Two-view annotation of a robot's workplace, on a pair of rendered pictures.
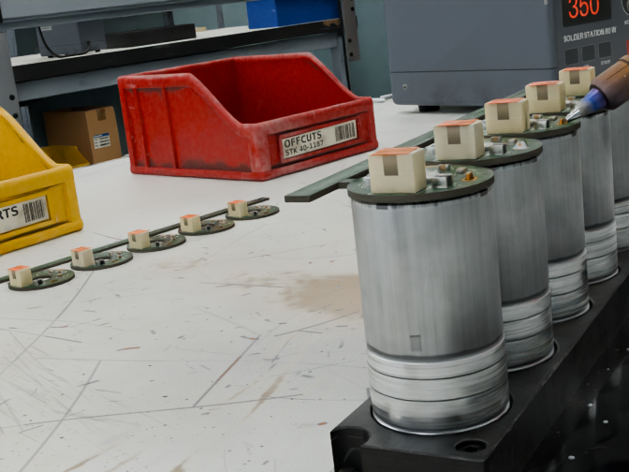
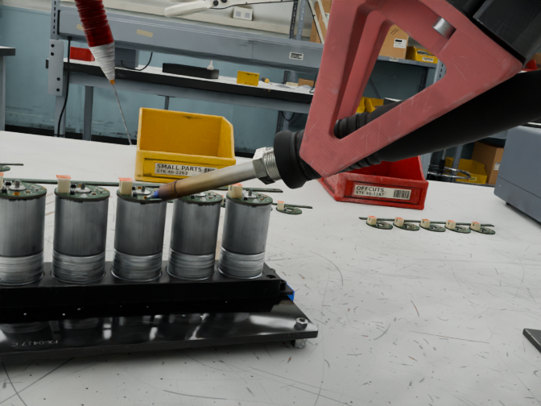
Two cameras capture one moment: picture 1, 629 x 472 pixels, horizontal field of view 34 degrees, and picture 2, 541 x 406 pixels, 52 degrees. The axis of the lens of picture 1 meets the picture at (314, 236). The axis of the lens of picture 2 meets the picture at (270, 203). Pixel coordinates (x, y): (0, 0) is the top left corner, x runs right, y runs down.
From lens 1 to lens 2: 26 cm
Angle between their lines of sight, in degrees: 35
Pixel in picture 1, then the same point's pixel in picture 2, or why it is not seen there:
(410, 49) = (508, 166)
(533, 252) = (72, 238)
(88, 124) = (496, 155)
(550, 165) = (126, 212)
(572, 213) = (134, 237)
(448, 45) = (522, 171)
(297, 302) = not seen: hidden behind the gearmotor
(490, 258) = (12, 225)
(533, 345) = (67, 274)
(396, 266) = not seen: outside the picture
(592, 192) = (183, 237)
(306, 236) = (271, 227)
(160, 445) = not seen: hidden behind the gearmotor
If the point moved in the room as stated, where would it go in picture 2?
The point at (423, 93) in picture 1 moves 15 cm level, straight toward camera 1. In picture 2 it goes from (505, 193) to (446, 205)
